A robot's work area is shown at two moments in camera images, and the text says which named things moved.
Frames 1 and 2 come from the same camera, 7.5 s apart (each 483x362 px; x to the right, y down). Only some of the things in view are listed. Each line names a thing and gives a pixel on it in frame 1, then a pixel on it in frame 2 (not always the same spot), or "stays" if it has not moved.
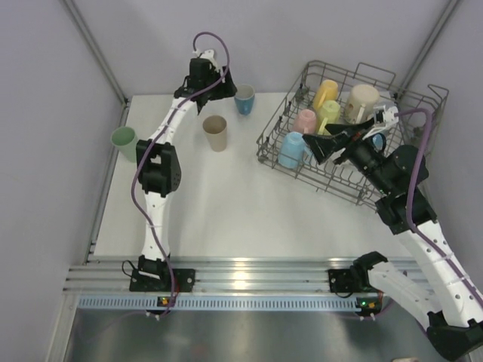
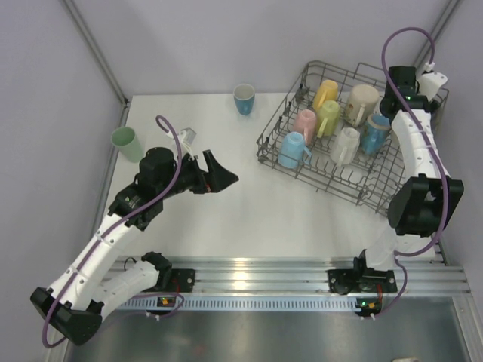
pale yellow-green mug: (330, 111) stays
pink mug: (306, 123) stays
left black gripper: (225, 90) → (217, 178)
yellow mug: (327, 90) stays
